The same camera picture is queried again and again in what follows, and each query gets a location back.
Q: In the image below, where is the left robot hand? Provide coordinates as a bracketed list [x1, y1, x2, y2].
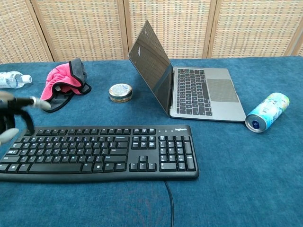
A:
[0, 91, 52, 145]

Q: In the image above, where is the black keyboard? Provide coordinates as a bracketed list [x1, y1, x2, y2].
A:
[0, 125, 200, 184]

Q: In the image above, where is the clear plastic water bottle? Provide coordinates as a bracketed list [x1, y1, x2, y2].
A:
[0, 70, 33, 89]

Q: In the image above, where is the pink and grey cloth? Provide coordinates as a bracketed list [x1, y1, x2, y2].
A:
[40, 59, 92, 113]

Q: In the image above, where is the round metal tin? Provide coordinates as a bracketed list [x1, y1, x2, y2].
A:
[108, 83, 134, 104]

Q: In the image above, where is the blue table mat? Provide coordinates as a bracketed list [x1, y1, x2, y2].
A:
[0, 55, 303, 227]

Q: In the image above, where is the woven bamboo folding screen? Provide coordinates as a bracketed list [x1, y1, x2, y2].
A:
[0, 0, 303, 64]

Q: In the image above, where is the silver laptop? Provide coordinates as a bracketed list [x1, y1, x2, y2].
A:
[128, 19, 247, 123]

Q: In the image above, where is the blue drink can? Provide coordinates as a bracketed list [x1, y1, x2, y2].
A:
[244, 92, 291, 134]

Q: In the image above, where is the black keyboard cable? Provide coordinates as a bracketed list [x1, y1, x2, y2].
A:
[163, 180, 175, 227]

